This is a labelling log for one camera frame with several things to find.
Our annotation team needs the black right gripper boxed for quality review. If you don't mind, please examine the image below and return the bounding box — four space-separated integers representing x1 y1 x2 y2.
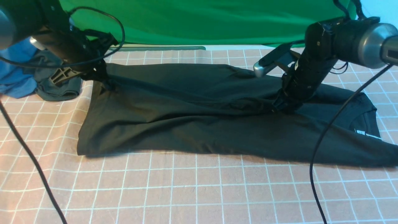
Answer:
273 45 337 113

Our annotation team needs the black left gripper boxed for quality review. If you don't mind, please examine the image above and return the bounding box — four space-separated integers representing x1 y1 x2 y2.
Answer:
31 19 118 86

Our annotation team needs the dark gray long-sleeve shirt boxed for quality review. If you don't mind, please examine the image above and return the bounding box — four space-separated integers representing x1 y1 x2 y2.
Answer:
76 62 398 168

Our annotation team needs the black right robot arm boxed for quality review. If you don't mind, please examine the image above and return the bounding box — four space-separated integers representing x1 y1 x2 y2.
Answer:
273 17 397 112

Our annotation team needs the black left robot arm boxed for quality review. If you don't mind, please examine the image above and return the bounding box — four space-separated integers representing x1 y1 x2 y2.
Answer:
0 0 125 85

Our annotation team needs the dark crumpled garment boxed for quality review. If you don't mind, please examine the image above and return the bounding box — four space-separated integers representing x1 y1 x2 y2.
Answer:
24 50 82 102

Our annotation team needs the blue crumpled garment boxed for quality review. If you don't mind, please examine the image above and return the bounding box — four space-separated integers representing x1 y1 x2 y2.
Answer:
0 38 37 98

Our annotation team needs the green backdrop cloth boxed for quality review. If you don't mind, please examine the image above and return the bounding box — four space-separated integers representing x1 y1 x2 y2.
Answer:
60 0 344 45

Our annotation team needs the pink grid-patterned table mat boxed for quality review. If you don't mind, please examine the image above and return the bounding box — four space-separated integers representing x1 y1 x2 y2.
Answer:
0 46 397 224

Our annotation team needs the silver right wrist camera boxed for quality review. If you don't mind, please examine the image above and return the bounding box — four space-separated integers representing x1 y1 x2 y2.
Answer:
253 43 300 77

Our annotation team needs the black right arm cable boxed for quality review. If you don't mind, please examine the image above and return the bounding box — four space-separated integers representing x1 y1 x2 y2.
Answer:
309 0 395 224

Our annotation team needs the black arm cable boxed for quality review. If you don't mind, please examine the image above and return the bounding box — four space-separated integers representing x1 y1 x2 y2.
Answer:
309 0 395 224
0 6 126 224

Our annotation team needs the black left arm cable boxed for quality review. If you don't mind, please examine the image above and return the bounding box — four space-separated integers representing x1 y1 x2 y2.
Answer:
0 6 126 224

